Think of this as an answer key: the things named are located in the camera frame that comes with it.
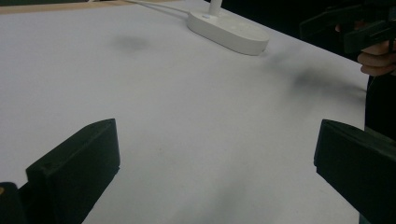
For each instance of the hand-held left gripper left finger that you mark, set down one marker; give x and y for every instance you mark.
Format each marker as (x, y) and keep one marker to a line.
(77, 161)

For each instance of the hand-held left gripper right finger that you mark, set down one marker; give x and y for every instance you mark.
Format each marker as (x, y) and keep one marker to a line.
(358, 161)

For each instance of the white lamp base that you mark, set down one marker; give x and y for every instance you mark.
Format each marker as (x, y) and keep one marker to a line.
(230, 29)

